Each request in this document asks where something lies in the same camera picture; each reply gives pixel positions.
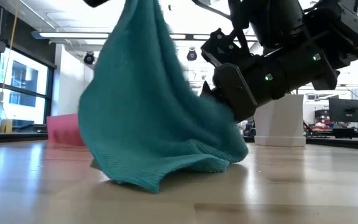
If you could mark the black round ceiling camera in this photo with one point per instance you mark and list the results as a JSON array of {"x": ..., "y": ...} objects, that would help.
[
  {"x": 192, "y": 55},
  {"x": 89, "y": 58}
]

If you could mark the pink plastic basket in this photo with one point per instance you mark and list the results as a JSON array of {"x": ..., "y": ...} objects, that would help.
[{"x": 64, "y": 129}]

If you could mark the black computer monitor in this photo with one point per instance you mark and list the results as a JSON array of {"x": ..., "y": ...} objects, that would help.
[{"x": 346, "y": 110}]

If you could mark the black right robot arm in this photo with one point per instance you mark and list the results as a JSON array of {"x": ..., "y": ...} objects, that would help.
[{"x": 306, "y": 40}]

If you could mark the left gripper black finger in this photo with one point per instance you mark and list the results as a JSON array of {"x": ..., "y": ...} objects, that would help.
[{"x": 95, "y": 2}]

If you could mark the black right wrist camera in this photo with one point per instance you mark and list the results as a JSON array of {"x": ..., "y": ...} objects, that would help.
[{"x": 222, "y": 46}]

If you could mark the white plant pot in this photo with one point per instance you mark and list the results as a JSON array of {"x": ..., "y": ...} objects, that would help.
[{"x": 280, "y": 121}]

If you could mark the dark framed window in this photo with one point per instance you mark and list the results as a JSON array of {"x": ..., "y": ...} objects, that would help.
[{"x": 20, "y": 84}]

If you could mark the teal microfiber towel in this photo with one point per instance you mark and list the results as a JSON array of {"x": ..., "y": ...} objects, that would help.
[{"x": 154, "y": 118}]

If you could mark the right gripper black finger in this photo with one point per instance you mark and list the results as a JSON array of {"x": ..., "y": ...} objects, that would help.
[{"x": 210, "y": 91}]

